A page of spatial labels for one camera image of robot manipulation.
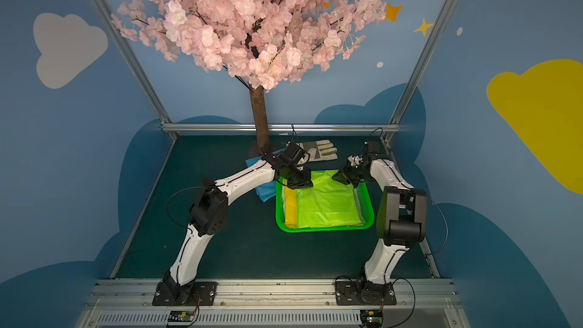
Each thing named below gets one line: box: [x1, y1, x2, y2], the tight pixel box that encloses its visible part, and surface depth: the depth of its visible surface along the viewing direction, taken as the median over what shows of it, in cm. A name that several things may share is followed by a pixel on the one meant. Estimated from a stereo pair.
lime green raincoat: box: [296, 170, 364, 229], surface depth 86 cm
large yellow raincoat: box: [284, 186, 298, 229], surface depth 90 cm
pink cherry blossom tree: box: [111, 0, 387, 155], surface depth 58 cm
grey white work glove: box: [296, 138, 339, 162], surface depth 117 cm
